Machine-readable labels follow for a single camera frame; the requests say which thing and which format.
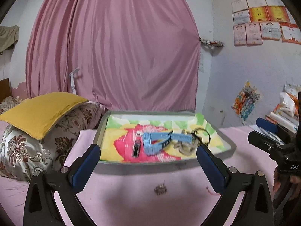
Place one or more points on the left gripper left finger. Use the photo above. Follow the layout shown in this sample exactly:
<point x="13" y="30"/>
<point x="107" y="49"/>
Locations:
<point x="40" y="206"/>

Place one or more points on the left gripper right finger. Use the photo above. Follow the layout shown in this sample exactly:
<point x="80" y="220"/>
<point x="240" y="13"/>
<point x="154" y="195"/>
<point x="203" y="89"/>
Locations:
<point x="256" y="206"/>

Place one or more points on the silver hair claw clip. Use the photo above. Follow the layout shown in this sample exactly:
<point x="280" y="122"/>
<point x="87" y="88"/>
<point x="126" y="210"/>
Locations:
<point x="186" y="148"/>

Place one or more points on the black hair clip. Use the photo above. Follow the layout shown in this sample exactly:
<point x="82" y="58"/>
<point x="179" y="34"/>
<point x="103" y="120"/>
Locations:
<point x="137" y="146"/>

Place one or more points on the stacked bags pile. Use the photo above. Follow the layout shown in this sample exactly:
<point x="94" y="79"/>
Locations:
<point x="286" y="113"/>

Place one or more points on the floral patterned pillow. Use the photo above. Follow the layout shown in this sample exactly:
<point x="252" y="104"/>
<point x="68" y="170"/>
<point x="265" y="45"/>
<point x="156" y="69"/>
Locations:
<point x="22" y="155"/>

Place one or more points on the yellow pillow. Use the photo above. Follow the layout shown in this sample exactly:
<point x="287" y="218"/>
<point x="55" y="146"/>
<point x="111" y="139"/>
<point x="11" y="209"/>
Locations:
<point x="36" y="116"/>

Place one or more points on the small beaded ornament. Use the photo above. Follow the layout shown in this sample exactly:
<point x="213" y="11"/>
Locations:
<point x="160" y="189"/>

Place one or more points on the cartoon bear towel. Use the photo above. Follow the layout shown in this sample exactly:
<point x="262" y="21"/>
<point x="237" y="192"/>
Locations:
<point x="160" y="138"/>

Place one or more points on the brown wooden headboard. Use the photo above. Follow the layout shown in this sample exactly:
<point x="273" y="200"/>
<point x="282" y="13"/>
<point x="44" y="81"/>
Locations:
<point x="5" y="89"/>

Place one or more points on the grey tray box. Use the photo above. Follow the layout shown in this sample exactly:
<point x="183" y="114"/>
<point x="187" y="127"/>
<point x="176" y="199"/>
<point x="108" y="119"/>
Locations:
<point x="162" y="141"/>

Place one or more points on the olive green hanging cloth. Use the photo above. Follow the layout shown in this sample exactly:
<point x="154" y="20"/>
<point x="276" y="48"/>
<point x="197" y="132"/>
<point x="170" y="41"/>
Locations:
<point x="9" y="36"/>

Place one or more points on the pink curtain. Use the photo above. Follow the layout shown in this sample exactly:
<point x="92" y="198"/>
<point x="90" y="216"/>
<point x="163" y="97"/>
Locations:
<point x="131" y="54"/>

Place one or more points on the colourful wall drawing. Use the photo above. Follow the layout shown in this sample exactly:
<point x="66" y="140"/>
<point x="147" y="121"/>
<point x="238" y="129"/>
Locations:
<point x="245" y="101"/>

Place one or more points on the white window handle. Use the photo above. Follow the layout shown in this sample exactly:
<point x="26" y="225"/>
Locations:
<point x="72" y="83"/>

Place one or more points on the wall certificates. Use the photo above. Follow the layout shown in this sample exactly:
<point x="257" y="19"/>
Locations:
<point x="259" y="20"/>

